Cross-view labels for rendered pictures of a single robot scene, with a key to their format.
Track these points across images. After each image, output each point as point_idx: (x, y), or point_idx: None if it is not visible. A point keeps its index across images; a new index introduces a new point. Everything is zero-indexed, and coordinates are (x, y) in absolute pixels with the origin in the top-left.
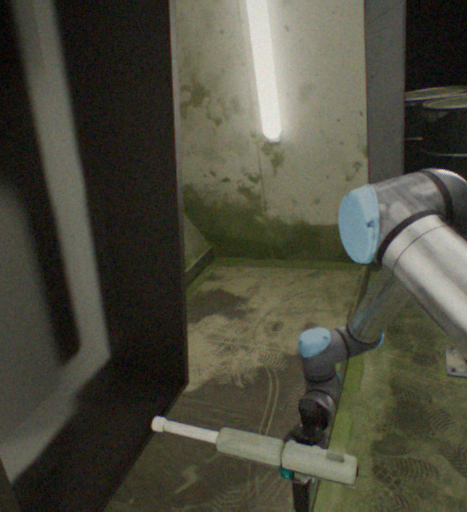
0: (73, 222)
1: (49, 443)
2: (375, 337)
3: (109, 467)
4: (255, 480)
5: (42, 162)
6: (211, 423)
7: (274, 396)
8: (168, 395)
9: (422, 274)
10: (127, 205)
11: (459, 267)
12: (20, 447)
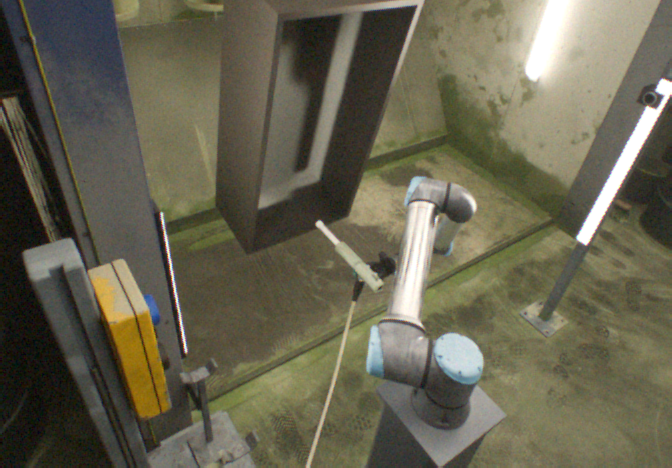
0: (330, 106)
1: (273, 204)
2: (440, 248)
3: (291, 229)
4: None
5: (327, 76)
6: (357, 248)
7: None
8: (334, 216)
9: (407, 219)
10: (356, 115)
11: (415, 223)
12: (261, 199)
